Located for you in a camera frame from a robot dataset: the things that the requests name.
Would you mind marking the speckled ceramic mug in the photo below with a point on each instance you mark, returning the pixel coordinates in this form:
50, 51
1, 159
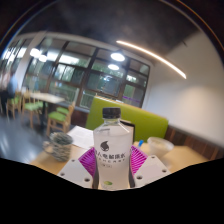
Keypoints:
61, 146

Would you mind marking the small blue-capped tube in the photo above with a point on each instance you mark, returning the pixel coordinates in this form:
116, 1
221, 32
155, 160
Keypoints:
140, 143

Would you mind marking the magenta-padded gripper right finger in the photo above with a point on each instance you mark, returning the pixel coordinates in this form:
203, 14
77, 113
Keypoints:
151, 170

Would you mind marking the white ceramic bowl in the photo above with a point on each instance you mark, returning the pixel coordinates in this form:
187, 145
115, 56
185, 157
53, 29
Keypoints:
160, 146

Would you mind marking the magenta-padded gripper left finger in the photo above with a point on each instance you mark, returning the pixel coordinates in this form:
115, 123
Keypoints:
75, 171

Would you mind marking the clear black-capped drink bottle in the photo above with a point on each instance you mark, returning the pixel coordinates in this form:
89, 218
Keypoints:
111, 156

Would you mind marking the wooden dining table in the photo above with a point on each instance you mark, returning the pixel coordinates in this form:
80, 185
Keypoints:
46, 97

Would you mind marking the open white paper book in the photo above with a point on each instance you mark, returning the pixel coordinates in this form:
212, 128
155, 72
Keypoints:
81, 136

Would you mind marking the long linear ceiling light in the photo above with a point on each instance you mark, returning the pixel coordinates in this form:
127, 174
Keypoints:
153, 55

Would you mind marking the group of green-seated wooden chairs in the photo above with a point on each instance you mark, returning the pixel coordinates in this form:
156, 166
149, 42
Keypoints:
58, 116

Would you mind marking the green upholstered bench back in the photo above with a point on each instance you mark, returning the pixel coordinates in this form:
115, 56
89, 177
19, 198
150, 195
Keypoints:
150, 123

